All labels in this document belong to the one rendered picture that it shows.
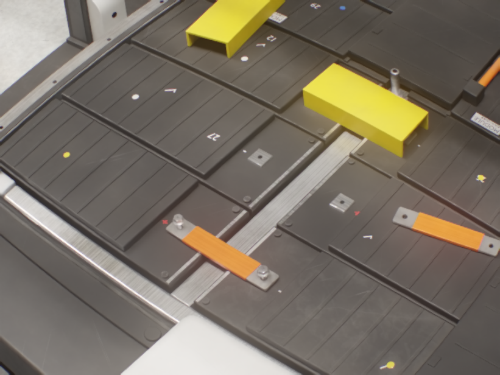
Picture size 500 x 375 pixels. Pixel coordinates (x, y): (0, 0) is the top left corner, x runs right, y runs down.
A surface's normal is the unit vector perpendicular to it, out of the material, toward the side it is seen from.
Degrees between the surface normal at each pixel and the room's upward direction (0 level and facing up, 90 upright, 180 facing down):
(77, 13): 90
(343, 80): 0
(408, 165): 0
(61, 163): 0
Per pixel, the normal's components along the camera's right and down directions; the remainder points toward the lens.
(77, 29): -0.65, 0.59
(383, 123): -0.10, -0.68
